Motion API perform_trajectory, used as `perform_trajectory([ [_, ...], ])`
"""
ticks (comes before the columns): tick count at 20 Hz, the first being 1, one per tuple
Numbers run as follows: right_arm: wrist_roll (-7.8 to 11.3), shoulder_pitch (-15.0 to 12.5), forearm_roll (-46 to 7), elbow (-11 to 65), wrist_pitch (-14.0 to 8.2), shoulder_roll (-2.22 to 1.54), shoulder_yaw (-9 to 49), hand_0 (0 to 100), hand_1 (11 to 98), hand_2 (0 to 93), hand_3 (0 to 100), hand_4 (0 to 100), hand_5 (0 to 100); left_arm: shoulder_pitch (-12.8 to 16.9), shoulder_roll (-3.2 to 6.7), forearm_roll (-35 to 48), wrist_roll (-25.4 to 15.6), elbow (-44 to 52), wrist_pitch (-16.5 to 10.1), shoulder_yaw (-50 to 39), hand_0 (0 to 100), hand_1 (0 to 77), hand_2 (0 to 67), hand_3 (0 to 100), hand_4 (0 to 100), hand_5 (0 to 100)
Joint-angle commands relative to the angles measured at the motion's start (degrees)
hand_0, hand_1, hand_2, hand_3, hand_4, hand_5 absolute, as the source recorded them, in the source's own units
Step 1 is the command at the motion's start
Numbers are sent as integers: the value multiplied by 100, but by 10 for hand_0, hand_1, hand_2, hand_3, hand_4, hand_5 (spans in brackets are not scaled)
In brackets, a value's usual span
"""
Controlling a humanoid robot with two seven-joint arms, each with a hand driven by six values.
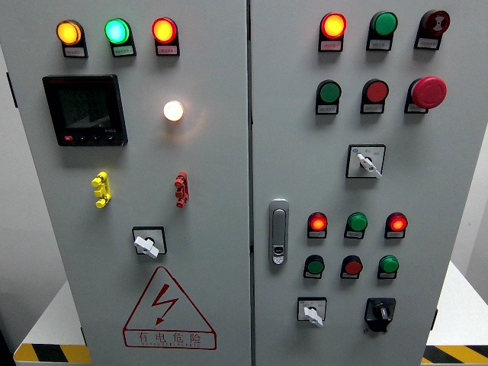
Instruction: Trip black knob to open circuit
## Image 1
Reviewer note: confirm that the small red push button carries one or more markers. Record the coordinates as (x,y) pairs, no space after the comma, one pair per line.
(352,267)

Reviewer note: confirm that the white glowing lamp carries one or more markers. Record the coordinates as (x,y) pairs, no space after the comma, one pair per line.
(173,110)

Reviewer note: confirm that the pale grey door with lock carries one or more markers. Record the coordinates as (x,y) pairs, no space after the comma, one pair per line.
(305,171)

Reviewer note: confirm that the large red stop button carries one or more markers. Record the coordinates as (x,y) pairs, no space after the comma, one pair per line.
(429,92)

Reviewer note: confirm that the black yellow striped tape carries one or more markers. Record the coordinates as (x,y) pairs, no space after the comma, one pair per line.
(53,354)
(457,354)

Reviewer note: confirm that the red warning triangle sticker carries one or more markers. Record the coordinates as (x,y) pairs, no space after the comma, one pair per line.
(169,337)

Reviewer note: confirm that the black display meter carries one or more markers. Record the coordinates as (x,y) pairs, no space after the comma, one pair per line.
(84,110)

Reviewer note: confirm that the large red push button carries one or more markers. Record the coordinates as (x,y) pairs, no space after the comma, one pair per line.
(376,91)

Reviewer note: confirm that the large red indicator lamp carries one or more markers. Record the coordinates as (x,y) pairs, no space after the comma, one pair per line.
(333,25)
(164,30)

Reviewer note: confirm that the small green indicator lamp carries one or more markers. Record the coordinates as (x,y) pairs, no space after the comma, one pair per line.
(389,264)
(357,222)

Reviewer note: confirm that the silver door lock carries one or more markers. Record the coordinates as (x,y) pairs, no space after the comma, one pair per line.
(278,228)

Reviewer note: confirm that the dark red buzzer lamp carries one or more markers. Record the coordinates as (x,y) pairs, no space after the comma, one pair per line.
(436,22)

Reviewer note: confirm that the black door hinge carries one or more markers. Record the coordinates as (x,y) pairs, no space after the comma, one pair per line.
(84,335)
(434,319)
(11,89)

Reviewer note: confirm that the large green push button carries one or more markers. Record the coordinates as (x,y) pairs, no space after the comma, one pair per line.
(329,92)

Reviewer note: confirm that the large green indicator lamp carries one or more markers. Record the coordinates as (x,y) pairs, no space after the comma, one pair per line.
(384,23)
(117,31)

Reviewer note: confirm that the small green push button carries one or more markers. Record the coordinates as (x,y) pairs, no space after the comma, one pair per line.
(315,267)

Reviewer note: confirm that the large yellow indicator lamp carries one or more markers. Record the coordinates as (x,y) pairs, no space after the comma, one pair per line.
(69,33)

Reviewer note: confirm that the small white label plate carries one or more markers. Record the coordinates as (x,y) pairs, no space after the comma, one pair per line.
(74,52)
(327,109)
(312,275)
(353,235)
(427,44)
(379,45)
(317,234)
(415,108)
(372,108)
(349,275)
(393,235)
(386,275)
(123,50)
(167,50)
(331,45)

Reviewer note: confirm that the black knob turn switch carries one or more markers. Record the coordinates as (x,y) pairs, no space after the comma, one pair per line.
(380,312)

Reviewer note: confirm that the small red indicator lamp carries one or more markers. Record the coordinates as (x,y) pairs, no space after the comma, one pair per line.
(317,222)
(397,222)

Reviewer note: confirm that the pale grey door with display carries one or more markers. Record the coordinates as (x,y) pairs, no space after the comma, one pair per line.
(213,171)

